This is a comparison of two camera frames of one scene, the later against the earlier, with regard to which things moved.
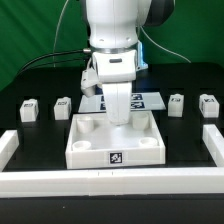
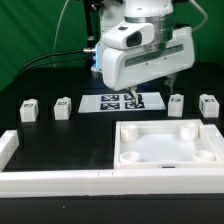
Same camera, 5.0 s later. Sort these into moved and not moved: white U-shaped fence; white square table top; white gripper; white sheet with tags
Moved: white square table top; white gripper
Not moved: white U-shaped fence; white sheet with tags
